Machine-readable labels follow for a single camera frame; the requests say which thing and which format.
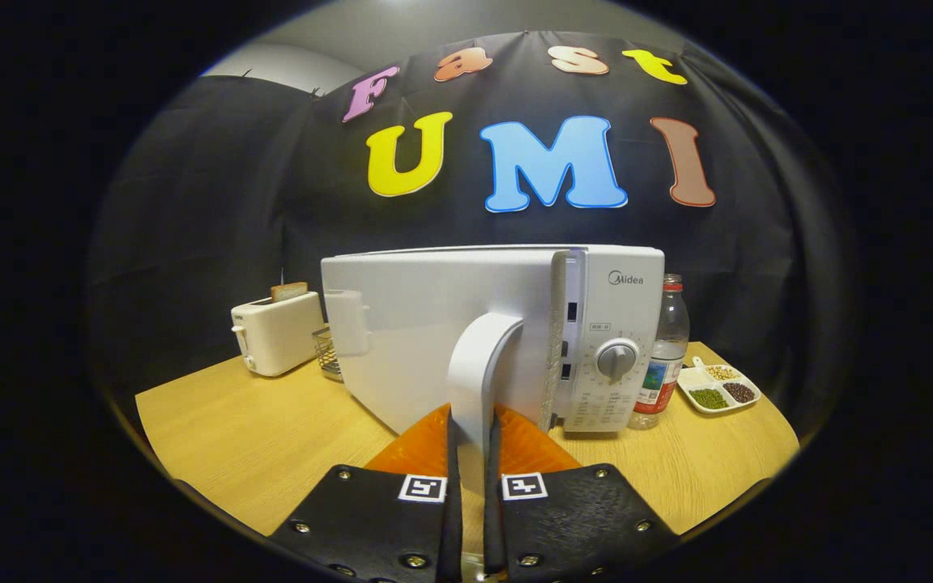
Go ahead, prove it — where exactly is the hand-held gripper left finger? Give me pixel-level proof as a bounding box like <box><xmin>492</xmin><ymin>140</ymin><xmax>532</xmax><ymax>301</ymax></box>
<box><xmin>268</xmin><ymin>403</ymin><xmax>465</xmax><ymax>583</ymax></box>

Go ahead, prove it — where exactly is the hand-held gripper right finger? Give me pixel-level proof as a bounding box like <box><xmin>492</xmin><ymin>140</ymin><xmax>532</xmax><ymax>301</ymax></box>
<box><xmin>483</xmin><ymin>403</ymin><xmax>682</xmax><ymax>583</ymax></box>

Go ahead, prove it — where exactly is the white microwave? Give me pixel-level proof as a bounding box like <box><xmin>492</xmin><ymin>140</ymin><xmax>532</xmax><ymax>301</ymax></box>
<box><xmin>321</xmin><ymin>245</ymin><xmax>666</xmax><ymax>496</ymax></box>

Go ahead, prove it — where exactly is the clear plastic water bottle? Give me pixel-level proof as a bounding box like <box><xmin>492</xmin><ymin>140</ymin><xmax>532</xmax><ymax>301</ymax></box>
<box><xmin>628</xmin><ymin>274</ymin><xmax>691</xmax><ymax>430</ymax></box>

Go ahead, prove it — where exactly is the white divided bean dish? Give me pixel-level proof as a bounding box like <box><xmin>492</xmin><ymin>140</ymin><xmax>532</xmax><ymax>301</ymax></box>
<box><xmin>677</xmin><ymin>356</ymin><xmax>762</xmax><ymax>415</ymax></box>

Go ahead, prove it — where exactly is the white toaster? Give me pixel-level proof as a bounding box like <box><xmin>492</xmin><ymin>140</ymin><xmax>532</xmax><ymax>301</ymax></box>
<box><xmin>231</xmin><ymin>290</ymin><xmax>326</xmax><ymax>378</ymax></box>

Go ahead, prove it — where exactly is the black backdrop cloth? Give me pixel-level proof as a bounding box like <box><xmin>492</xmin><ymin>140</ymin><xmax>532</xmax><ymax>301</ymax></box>
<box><xmin>86</xmin><ymin>31</ymin><xmax>856</xmax><ymax>422</ymax></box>

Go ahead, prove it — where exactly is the wire mesh holder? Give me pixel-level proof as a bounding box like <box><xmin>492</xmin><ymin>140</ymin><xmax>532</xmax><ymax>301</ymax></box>
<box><xmin>312</xmin><ymin>326</ymin><xmax>344</xmax><ymax>383</ymax></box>

